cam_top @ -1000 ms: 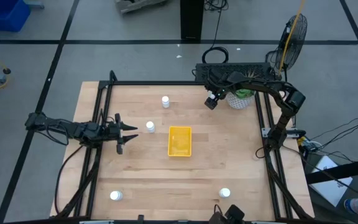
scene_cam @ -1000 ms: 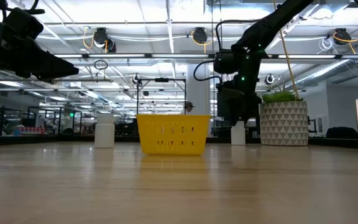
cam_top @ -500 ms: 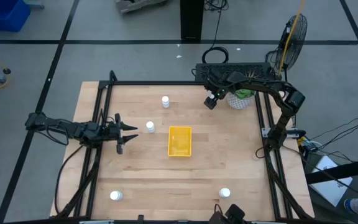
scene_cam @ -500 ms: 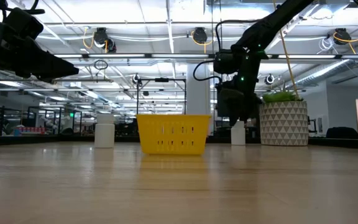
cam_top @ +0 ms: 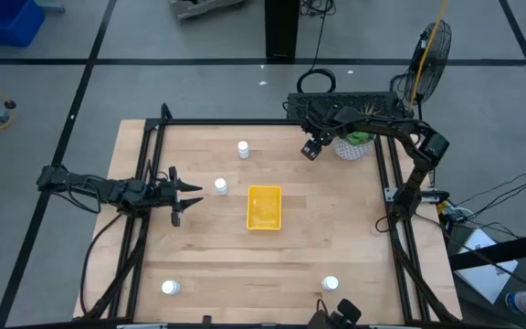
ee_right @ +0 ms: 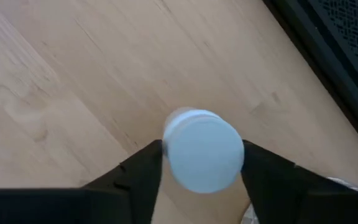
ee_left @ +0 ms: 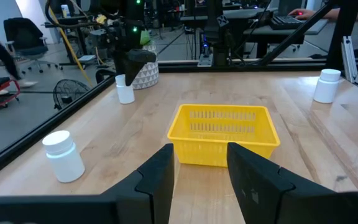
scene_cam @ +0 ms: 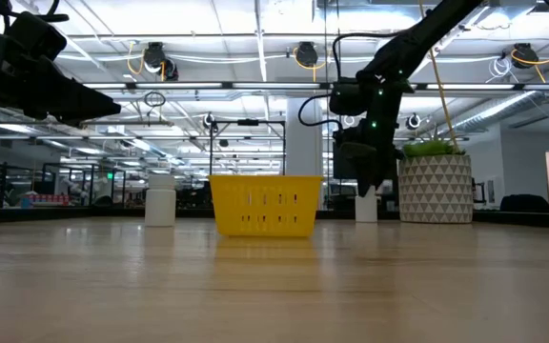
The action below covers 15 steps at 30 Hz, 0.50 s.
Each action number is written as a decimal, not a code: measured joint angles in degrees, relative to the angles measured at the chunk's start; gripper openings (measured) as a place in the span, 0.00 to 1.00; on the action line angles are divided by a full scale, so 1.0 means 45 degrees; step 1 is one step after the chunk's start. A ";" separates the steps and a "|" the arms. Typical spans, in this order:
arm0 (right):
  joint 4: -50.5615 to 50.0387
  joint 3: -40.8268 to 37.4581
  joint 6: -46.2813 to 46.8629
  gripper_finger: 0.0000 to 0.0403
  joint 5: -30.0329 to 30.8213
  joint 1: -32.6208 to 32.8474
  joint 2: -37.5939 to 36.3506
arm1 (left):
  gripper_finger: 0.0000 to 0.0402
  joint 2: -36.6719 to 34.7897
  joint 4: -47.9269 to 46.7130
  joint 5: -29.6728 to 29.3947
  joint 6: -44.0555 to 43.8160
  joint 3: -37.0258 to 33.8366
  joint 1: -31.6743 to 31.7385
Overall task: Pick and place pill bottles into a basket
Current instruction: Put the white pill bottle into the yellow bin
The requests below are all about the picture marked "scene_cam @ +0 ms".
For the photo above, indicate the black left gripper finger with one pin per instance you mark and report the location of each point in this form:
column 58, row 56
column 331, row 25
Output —
column 74, row 100
column 88, row 120

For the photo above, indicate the black office chair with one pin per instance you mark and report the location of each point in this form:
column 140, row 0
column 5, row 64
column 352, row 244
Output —
column 524, row 204

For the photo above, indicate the green potted plant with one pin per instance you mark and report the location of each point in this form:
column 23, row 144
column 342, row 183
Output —
column 429, row 148

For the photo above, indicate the white pill bottle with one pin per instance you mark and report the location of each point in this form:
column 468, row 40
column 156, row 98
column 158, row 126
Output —
column 160, row 202
column 366, row 209

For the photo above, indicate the white triangle-patterned planter pot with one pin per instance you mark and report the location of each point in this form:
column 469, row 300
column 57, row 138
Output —
column 436, row 190

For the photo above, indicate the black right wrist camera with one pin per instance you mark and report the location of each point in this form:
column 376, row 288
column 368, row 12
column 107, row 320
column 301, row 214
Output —
column 349, row 133

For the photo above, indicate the white building column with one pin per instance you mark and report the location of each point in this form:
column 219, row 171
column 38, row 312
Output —
column 303, row 138

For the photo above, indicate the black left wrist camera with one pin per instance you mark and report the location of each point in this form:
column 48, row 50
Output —
column 36, row 38

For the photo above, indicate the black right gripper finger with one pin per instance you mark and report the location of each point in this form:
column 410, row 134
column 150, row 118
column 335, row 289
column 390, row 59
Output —
column 390, row 164
column 365, row 167

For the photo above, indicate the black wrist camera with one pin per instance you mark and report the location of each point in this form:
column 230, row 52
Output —
column 36, row 38
column 349, row 133

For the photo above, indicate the ceiling light strip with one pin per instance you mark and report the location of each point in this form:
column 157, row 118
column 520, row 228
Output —
column 470, row 86
column 274, row 86
column 160, row 86

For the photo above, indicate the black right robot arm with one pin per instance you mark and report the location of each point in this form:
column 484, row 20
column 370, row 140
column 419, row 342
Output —
column 412, row 43

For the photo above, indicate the silver ventilation duct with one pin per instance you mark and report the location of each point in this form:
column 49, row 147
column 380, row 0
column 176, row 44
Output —
column 494, row 112

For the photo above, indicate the yellow plastic basket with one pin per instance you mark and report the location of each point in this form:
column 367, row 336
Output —
column 265, row 205

